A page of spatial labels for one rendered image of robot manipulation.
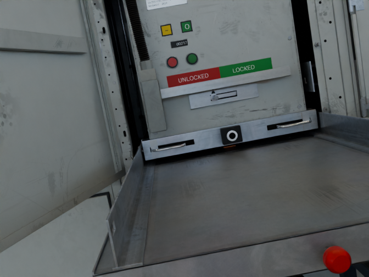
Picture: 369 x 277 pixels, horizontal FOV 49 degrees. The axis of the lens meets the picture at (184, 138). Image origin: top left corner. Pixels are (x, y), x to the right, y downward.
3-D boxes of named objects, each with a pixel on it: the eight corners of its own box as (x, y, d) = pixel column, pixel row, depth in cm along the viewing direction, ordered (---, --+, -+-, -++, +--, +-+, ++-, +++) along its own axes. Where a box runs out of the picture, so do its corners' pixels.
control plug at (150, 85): (167, 130, 112) (155, 67, 110) (150, 133, 112) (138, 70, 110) (167, 127, 120) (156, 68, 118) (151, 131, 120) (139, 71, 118)
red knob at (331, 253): (356, 273, 50) (352, 249, 49) (330, 279, 50) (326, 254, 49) (340, 259, 54) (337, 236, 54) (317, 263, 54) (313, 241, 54)
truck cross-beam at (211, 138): (318, 128, 125) (316, 109, 124) (145, 160, 123) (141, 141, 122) (312, 126, 130) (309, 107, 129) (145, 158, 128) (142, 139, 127)
